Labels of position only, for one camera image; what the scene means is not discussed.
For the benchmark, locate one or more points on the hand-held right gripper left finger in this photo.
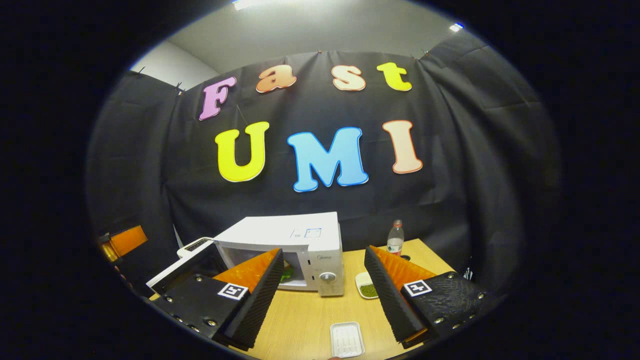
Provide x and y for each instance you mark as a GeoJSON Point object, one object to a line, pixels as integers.
{"type": "Point", "coordinates": [260, 300]}

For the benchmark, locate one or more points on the white divided dish of beans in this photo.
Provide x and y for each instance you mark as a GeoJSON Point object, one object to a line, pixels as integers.
{"type": "Point", "coordinates": [367, 289]}

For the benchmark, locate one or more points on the white microwave oven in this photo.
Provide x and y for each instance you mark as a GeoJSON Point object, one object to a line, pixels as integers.
{"type": "Point", "coordinates": [300, 235]}

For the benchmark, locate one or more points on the small ceiling light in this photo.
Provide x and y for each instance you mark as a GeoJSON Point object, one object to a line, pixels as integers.
{"type": "Point", "coordinates": [456, 27]}

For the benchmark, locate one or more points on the black backdrop cloth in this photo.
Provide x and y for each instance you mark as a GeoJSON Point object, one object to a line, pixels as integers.
{"type": "Point", "coordinates": [475, 165]}

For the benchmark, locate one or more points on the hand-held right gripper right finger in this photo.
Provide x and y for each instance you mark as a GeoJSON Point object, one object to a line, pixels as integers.
{"type": "Point", "coordinates": [390, 300]}

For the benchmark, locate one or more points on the large ceiling light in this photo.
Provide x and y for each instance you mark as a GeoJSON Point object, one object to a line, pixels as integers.
{"type": "Point", "coordinates": [243, 4]}

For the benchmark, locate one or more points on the white toaster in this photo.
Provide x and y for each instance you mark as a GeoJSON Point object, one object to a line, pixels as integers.
{"type": "Point", "coordinates": [195, 245]}

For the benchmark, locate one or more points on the white plastic tray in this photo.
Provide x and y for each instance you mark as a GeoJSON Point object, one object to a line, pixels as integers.
{"type": "Point", "coordinates": [347, 340]}

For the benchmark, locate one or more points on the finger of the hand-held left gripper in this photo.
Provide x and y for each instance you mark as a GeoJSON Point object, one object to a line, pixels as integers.
{"type": "Point", "coordinates": [125, 242]}

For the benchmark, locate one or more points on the sandwich with green lettuce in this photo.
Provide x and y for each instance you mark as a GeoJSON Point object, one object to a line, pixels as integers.
{"type": "Point", "coordinates": [287, 275]}

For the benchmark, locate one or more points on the clear red-label water bottle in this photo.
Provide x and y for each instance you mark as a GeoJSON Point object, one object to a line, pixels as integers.
{"type": "Point", "coordinates": [395, 242]}

